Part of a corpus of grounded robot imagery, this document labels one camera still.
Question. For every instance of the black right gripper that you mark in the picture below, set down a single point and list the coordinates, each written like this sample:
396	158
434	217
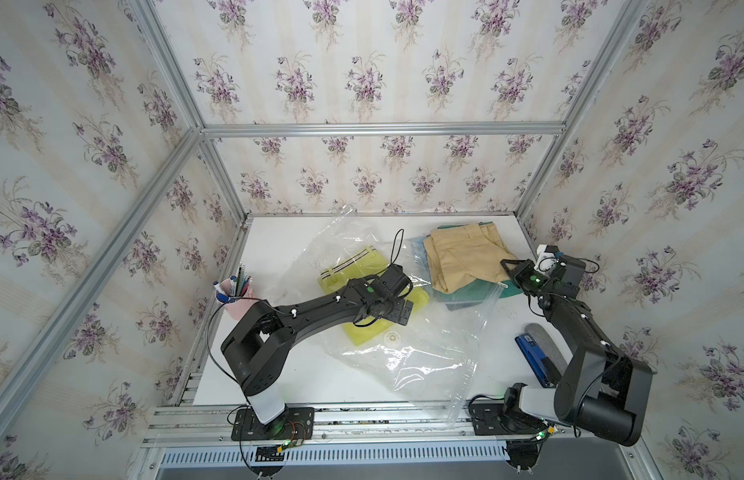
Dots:
520	274

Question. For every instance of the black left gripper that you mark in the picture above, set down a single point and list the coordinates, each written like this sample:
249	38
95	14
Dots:
396	315

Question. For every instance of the green garment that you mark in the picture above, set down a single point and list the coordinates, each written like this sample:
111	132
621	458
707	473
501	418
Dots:
486	291

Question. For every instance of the yellow garment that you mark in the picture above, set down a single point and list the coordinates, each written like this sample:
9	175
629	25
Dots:
359	289

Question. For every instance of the clear plastic vacuum bag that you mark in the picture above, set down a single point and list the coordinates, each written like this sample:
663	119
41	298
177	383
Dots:
419	343

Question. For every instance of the beige garment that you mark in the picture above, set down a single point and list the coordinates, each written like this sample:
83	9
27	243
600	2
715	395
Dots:
468	255

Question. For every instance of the light blue garment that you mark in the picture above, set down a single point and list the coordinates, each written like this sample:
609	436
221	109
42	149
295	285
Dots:
420	258

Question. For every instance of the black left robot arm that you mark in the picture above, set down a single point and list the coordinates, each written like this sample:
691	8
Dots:
257	348

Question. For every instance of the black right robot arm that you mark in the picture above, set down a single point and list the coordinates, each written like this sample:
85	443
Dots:
602	390

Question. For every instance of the pink pen cup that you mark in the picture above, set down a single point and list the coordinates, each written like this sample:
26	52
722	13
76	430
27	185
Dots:
235	293

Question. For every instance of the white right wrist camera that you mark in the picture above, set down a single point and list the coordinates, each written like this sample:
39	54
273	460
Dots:
549	258

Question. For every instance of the aluminium mounting rail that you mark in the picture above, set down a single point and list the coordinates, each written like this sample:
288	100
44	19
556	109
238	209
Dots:
331	423

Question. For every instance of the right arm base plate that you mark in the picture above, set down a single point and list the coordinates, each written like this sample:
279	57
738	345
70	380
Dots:
490	418

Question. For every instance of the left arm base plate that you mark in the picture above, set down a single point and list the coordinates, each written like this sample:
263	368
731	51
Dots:
295	423

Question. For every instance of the white slotted cable duct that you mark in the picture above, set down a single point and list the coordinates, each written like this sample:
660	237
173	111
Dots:
338	454

